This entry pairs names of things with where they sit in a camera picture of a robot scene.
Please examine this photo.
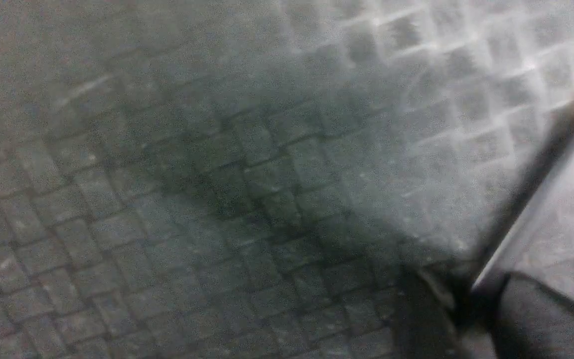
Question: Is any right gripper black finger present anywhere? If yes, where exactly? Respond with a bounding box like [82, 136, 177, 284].
[490, 273, 574, 359]

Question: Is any black textured serving tray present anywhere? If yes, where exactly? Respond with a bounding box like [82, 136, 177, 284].
[0, 0, 574, 359]

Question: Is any black gold-tipped chopstick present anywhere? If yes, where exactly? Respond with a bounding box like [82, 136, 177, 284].
[468, 122, 574, 298]

